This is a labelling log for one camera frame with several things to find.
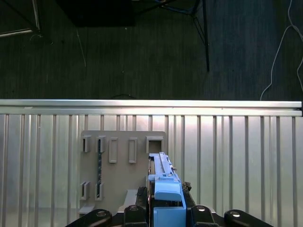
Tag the black stand leg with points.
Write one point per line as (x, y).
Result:
(206, 47)

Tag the grey parts rack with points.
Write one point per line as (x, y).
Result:
(123, 172)

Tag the black floor box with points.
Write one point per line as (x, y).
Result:
(99, 14)

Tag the hard disk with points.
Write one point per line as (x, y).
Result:
(165, 191)

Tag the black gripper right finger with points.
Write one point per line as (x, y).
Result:
(189, 198)

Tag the silver metal frame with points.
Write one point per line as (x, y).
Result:
(36, 14)

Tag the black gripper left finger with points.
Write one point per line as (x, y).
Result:
(142, 198)

